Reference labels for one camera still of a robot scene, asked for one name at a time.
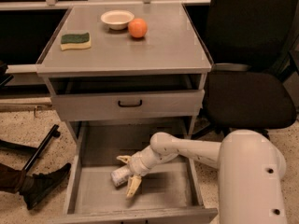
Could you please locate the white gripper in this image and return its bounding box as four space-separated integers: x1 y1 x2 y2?
117 147 175 199

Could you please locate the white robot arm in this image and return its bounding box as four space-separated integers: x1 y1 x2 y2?
111 130 288 224

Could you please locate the open grey bottom drawer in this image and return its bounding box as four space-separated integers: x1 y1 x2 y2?
50 119 218 224

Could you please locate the closed grey upper drawer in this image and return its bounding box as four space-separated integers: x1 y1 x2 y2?
51 91 204 121

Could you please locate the grey drawer cabinet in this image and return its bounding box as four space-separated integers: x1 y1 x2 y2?
37 3 211 137

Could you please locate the black shoe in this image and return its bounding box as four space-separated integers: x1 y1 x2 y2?
19 163 71 210

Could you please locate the brown trouser leg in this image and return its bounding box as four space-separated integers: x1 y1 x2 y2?
0 163 26 193

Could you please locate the green yellow sponge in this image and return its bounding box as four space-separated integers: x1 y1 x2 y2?
60 33 92 50

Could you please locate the orange fruit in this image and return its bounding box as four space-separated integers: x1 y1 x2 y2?
128 19 148 38

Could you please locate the white bowl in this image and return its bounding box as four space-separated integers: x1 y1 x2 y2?
101 10 135 31

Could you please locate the black office chair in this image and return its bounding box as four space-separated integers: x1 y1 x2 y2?
186 0 298 139

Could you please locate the black drawer handle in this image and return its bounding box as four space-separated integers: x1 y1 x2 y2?
118 100 143 108

